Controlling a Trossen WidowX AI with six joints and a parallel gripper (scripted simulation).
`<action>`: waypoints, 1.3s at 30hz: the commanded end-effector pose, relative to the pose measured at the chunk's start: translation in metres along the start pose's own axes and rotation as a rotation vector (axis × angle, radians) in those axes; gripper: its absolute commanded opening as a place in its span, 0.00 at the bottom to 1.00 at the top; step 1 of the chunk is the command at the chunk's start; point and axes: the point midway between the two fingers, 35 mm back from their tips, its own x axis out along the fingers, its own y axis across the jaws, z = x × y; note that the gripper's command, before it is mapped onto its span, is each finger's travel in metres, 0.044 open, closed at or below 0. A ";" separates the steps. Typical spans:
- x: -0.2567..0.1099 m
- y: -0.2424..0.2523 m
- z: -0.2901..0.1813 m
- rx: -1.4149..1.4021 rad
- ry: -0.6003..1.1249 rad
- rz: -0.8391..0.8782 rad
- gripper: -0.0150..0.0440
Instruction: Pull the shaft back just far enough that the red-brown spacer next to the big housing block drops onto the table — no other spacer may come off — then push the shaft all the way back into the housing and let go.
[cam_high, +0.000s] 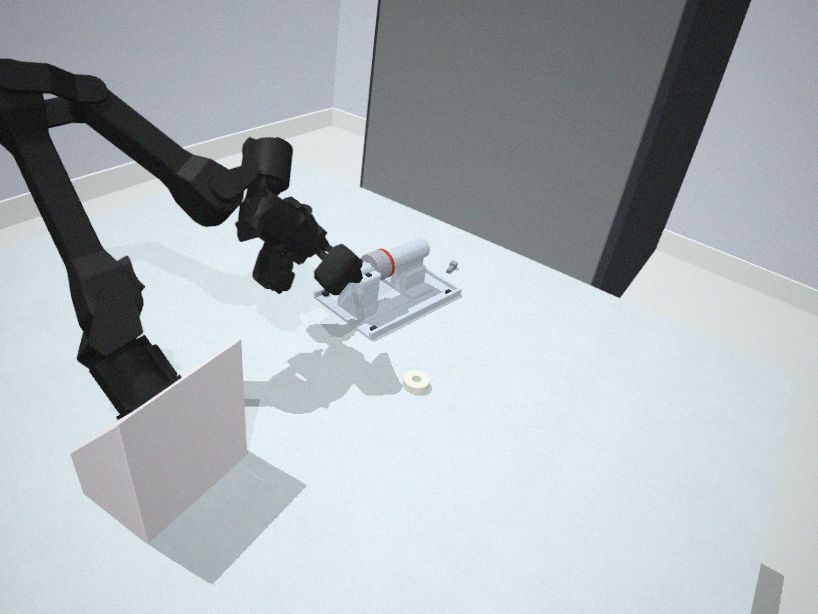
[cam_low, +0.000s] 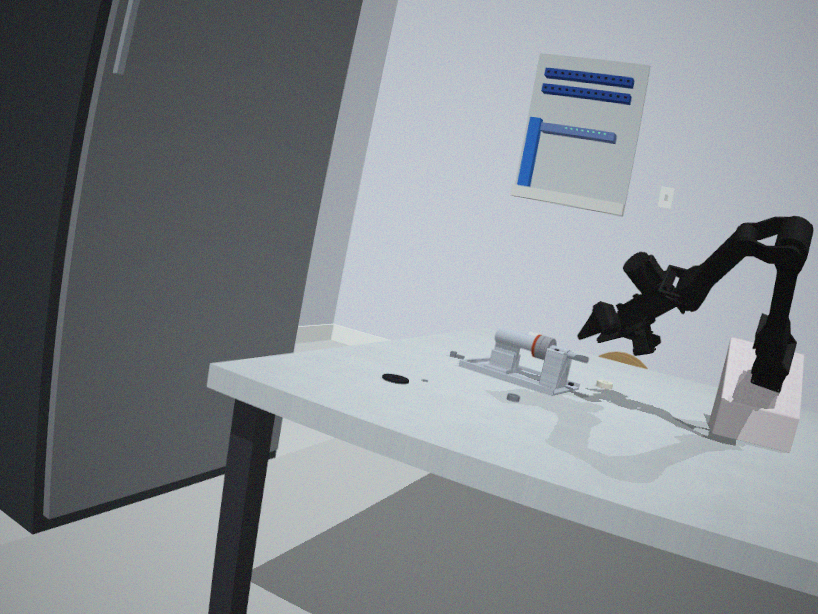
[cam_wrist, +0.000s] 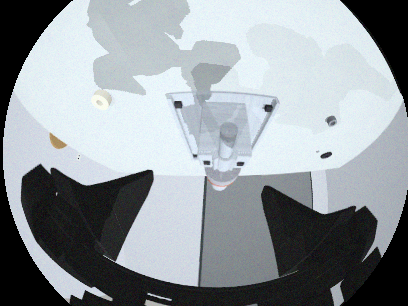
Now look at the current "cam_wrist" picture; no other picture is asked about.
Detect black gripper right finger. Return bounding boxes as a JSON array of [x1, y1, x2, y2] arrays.
[[260, 185, 356, 277]]

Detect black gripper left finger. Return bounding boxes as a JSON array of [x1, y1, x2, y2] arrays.
[[51, 168, 153, 261]]

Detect black flat washer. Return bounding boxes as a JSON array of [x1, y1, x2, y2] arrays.
[[321, 152, 332, 160]]

